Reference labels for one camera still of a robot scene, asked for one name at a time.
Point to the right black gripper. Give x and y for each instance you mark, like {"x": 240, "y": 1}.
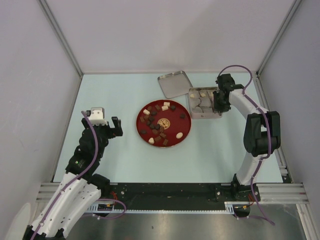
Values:
{"x": 217, "y": 107}

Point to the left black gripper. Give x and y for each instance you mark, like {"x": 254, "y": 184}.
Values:
{"x": 113, "y": 132}

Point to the metal tin box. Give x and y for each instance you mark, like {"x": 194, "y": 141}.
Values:
{"x": 201, "y": 104}

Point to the red round plate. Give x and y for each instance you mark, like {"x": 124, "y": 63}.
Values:
{"x": 163, "y": 126}

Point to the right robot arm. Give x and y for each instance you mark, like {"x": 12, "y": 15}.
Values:
{"x": 262, "y": 134}

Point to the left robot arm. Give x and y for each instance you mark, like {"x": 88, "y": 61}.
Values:
{"x": 80, "y": 186}

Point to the white heart chocolate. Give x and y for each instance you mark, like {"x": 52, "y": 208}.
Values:
{"x": 151, "y": 141}

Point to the white rectangular chocolate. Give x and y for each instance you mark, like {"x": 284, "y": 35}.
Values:
{"x": 164, "y": 108}

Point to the dark chocolate piece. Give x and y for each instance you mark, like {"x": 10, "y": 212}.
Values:
{"x": 182, "y": 116}

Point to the white square chocolate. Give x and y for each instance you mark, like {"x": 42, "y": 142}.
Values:
{"x": 166, "y": 103}

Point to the white oval chocolate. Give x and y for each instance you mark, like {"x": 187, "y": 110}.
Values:
{"x": 179, "y": 135}

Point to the metal tin lid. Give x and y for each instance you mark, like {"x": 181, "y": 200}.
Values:
{"x": 174, "y": 84}

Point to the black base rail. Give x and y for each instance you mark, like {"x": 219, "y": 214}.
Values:
{"x": 181, "y": 197}

